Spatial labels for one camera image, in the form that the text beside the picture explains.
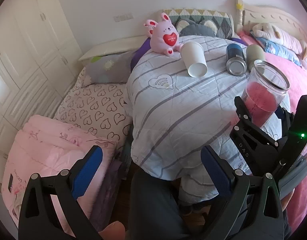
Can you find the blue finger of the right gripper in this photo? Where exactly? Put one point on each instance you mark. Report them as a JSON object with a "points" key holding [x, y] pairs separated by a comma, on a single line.
{"points": [[286, 119], [245, 118]]}

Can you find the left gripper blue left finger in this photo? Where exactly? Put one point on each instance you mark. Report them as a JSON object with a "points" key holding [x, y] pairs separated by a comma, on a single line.
{"points": [[78, 178]]}

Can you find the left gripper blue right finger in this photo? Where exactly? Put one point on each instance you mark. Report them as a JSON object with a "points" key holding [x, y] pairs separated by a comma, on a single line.
{"points": [[226, 180]]}

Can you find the clear jar with pink content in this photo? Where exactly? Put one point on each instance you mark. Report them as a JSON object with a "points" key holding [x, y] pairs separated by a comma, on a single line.
{"points": [[266, 88]]}

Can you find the pale green cup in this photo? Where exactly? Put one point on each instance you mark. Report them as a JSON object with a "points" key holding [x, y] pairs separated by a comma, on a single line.
{"points": [[254, 52]]}

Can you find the white paper cup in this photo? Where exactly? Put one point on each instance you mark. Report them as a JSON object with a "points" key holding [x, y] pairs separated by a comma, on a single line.
{"points": [[192, 54]]}

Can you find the person's left hand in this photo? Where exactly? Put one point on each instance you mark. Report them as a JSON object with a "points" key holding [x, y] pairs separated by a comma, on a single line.
{"points": [[114, 231]]}

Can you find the folded pink quilt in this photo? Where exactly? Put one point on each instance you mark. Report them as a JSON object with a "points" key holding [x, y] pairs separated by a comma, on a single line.
{"points": [[47, 146]]}

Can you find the blue black metal can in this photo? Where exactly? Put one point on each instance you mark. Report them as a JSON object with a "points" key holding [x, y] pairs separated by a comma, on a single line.
{"points": [[235, 64]]}

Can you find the heart pattern bed sheet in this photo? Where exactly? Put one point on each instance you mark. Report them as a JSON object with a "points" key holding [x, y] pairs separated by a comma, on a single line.
{"points": [[97, 108]]}

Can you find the blue cartoon pillow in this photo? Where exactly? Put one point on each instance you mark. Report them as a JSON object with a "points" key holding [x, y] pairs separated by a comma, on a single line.
{"points": [[278, 50]]}

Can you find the long pink white plush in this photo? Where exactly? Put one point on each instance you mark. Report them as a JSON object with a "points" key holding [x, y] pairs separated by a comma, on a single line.
{"points": [[275, 34]]}

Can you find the diamond pattern quilted cushion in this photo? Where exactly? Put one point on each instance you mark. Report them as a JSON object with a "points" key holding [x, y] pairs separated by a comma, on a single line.
{"points": [[222, 20]]}

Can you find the cream wooden headboard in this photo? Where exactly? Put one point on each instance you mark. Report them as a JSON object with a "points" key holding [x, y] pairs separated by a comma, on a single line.
{"points": [[250, 15]]}

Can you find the grey cat plush pillow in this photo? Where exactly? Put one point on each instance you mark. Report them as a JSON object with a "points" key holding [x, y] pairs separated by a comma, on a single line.
{"points": [[186, 27]]}

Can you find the large pink bunny plush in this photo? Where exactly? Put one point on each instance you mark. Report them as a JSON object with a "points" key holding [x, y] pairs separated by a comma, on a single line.
{"points": [[164, 38]]}

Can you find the grey floral pillow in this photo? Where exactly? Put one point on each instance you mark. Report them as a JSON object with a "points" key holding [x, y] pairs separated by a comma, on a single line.
{"points": [[114, 68]]}

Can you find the cream wardrobe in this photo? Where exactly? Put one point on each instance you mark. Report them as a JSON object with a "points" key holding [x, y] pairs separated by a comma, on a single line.
{"points": [[39, 64]]}

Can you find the wall socket plate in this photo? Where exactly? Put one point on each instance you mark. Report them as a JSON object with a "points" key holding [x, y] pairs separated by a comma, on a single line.
{"points": [[124, 17]]}

